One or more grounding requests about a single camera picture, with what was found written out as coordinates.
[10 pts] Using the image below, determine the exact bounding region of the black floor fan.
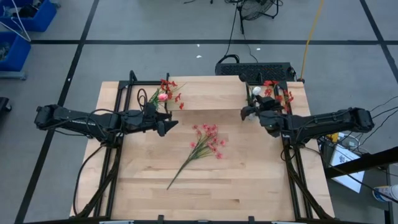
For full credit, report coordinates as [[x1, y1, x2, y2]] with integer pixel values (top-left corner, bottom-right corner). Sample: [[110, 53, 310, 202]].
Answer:
[[235, 0, 280, 35]]

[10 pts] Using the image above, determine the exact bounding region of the large red flower bunch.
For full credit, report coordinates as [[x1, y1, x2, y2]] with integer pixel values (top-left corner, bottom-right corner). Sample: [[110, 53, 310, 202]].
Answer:
[[262, 79, 295, 113]]

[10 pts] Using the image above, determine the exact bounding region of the black metal beam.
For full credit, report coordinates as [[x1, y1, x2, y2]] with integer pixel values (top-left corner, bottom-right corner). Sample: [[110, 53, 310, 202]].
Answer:
[[325, 146, 398, 180]]

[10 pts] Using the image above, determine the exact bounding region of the pink artificial flower bunch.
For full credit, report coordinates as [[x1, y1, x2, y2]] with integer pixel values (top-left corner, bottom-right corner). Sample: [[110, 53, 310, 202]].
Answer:
[[166, 123, 227, 191]]

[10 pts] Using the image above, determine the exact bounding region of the person's shoe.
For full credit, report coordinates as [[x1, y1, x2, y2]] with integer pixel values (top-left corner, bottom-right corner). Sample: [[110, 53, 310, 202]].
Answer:
[[372, 184, 398, 203]]

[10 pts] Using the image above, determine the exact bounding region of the blue plastic bin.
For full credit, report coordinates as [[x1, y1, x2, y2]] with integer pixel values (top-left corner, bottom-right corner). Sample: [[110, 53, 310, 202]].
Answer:
[[0, 0, 58, 32], [0, 32, 32, 73]]

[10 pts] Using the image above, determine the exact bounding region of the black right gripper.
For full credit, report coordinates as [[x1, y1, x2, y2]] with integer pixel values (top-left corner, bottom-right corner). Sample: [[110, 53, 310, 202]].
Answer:
[[240, 95, 285, 138]]

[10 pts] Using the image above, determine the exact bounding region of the black stand foot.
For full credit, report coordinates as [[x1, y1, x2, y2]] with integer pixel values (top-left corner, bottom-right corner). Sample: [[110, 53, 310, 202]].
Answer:
[[0, 96, 12, 113]]

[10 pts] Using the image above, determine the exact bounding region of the small red flower bunch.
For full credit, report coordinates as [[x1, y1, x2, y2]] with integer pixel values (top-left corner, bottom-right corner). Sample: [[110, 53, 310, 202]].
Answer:
[[149, 78, 187, 111]]

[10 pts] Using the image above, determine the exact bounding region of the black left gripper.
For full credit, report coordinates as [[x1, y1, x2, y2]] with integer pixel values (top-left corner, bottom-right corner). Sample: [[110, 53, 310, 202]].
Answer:
[[119, 101, 180, 138]]

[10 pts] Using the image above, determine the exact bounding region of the black power strip box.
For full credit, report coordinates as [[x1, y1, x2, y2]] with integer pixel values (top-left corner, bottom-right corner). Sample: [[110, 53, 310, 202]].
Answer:
[[215, 62, 297, 85]]

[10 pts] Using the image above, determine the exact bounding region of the white box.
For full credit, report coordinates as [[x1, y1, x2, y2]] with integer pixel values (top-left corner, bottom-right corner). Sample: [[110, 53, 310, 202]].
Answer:
[[328, 143, 366, 194]]

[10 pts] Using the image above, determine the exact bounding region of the yellow hanging cable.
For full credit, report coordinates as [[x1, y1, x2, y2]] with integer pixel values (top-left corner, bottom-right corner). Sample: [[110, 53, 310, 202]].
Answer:
[[299, 0, 326, 82]]

